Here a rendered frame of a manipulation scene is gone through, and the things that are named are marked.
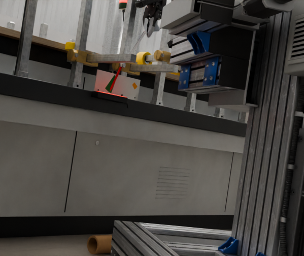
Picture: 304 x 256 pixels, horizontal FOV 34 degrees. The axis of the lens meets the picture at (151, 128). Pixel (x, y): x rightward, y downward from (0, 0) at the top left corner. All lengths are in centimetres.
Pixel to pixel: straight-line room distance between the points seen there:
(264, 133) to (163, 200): 150
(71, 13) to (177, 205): 849
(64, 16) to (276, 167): 980
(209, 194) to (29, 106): 153
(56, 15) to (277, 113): 960
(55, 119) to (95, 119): 21
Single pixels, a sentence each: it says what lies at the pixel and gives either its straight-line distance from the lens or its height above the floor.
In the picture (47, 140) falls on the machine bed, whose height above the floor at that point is 45.
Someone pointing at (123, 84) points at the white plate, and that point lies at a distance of 234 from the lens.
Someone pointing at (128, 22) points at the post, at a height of 105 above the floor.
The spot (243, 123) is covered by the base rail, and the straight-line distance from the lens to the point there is 301.
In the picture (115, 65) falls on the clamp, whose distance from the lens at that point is 233.
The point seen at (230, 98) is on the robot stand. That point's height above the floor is 70.
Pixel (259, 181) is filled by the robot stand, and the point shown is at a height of 46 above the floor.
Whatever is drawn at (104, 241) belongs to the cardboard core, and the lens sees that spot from 226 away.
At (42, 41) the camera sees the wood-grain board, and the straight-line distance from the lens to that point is 228.
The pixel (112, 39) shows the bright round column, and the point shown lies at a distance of 646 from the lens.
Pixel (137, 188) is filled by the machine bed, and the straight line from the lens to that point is 277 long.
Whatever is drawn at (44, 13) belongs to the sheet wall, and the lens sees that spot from 1075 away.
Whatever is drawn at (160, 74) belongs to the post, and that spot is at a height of 85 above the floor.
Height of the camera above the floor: 55
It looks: 1 degrees up
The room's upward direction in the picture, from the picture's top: 8 degrees clockwise
